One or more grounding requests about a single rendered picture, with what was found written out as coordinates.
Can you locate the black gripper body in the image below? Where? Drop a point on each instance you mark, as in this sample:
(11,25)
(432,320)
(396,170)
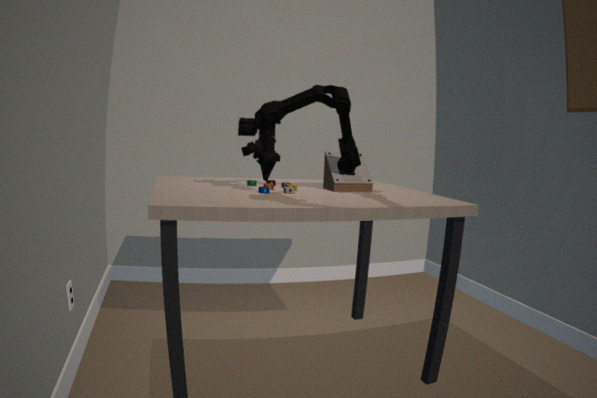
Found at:
(268,153)

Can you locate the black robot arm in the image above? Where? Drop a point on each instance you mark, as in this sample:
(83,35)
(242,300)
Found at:
(272,113)

